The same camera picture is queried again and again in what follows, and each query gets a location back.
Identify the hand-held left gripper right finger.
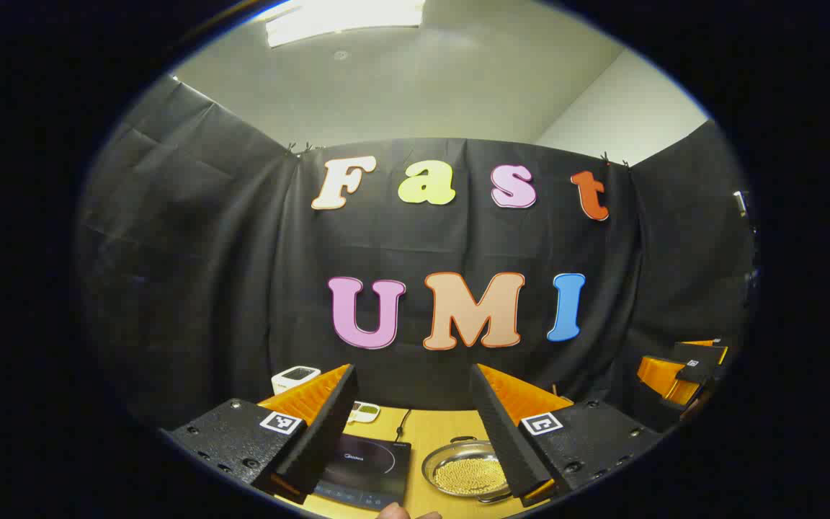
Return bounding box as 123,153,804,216
469,364,664,507

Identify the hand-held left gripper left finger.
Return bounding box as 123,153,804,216
159,364,358,505

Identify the steel pot with black handle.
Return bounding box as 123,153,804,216
421,435,513,503

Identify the black induction cooktop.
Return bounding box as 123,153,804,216
311,432,412,513

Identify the pile of yellow beans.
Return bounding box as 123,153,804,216
434,458,508,496

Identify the white toaster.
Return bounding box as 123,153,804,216
271,365,322,396

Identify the dark metal stand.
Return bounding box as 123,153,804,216
734,190,759,311

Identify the black backdrop cloth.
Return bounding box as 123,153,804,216
76,76,758,433

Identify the ceiling light panel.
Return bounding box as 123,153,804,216
265,0,427,48

